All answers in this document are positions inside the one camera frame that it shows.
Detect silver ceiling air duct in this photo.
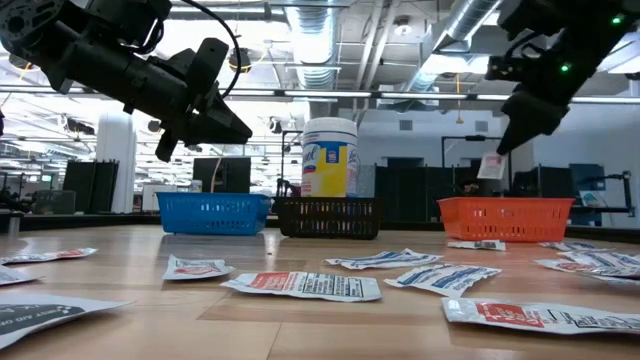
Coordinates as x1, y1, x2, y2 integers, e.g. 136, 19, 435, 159
283, 0, 347, 91

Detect blue plastic basket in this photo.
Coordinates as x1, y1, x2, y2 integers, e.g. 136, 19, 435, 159
156, 191, 272, 237

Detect black screen panel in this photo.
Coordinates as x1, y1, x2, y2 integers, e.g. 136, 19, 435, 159
192, 156, 252, 194

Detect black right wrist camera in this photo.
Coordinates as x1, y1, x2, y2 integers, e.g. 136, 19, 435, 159
484, 54, 524, 84

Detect grey crate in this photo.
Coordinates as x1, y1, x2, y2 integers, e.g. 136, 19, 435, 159
32, 189, 77, 216

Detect black ceiling device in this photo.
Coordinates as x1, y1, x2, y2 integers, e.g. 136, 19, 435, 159
227, 47, 253, 74

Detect red-label white packet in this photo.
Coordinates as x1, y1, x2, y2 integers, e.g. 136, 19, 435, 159
533, 257, 640, 280
476, 152, 510, 181
441, 297, 640, 336
162, 254, 236, 281
220, 270, 383, 303
0, 246, 100, 265

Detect ceiling light strip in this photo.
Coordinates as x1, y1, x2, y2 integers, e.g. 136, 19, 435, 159
0, 84, 640, 105

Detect orange plastic basket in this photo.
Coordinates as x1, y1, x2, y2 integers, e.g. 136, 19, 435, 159
437, 196, 576, 244

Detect black room partition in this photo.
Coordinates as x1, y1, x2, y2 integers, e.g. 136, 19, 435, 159
374, 157, 511, 224

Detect disinfecting wipes canister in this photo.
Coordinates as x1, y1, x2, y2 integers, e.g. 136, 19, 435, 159
300, 116, 360, 199

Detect black cabinets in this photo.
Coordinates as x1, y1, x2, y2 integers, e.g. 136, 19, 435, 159
62, 159, 120, 215

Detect black pole frame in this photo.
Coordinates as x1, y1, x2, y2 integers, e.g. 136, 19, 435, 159
279, 129, 304, 199

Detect white pillar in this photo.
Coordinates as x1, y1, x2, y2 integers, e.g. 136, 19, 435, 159
95, 115, 137, 215

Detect slanted silver ceiling duct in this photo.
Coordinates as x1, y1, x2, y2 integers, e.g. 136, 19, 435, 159
404, 0, 504, 94

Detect black plastic basket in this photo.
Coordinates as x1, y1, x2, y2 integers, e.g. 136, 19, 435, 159
273, 196, 382, 240

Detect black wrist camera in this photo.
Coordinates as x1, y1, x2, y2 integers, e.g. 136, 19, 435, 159
164, 37, 230, 101
484, 54, 524, 84

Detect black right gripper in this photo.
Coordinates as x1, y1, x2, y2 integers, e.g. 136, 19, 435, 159
496, 82, 571, 156

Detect white box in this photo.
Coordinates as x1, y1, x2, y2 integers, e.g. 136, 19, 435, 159
141, 182, 194, 213

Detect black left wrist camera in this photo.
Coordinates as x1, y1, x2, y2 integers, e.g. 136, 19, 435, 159
164, 37, 230, 101

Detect grey-print white packet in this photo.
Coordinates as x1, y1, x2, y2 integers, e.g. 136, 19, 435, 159
0, 263, 42, 287

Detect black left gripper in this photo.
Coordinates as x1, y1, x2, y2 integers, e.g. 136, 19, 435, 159
124, 54, 253, 162

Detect black-print first aid packet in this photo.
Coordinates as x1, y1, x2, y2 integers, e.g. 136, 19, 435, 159
0, 292, 134, 351
447, 240, 507, 252

